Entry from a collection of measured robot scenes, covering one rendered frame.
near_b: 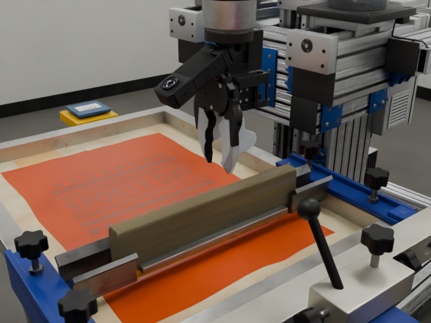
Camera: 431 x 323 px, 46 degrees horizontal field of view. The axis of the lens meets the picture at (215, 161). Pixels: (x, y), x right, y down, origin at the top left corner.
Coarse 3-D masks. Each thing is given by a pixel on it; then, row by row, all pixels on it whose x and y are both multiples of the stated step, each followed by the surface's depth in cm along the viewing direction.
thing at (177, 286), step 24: (24, 168) 114; (48, 168) 114; (72, 168) 114; (96, 168) 114; (24, 192) 104; (48, 192) 104; (48, 216) 96; (72, 240) 88; (96, 240) 88; (192, 264) 82; (216, 264) 82; (120, 288) 76; (144, 288) 76; (168, 288) 76; (192, 288) 76; (216, 288) 76; (120, 312) 72; (144, 312) 72; (168, 312) 72
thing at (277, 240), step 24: (120, 144) 127; (144, 144) 127; (168, 144) 127; (216, 168) 114; (288, 216) 96; (240, 240) 88; (264, 240) 88; (288, 240) 88; (312, 240) 88; (240, 264) 82; (264, 264) 82
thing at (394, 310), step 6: (384, 312) 59; (390, 312) 59; (396, 312) 59; (402, 312) 59; (378, 318) 58; (384, 318) 58; (390, 318) 58; (396, 318) 58; (402, 318) 58; (408, 318) 58
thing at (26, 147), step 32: (96, 128) 129; (128, 128) 134; (192, 128) 130; (0, 160) 116; (256, 160) 112; (0, 224) 86; (384, 224) 86; (320, 256) 78; (256, 288) 71; (192, 320) 65
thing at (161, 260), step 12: (264, 216) 88; (276, 216) 89; (228, 228) 84; (240, 228) 84; (204, 240) 81; (216, 240) 82; (180, 252) 78; (192, 252) 80; (144, 264) 75; (156, 264) 76
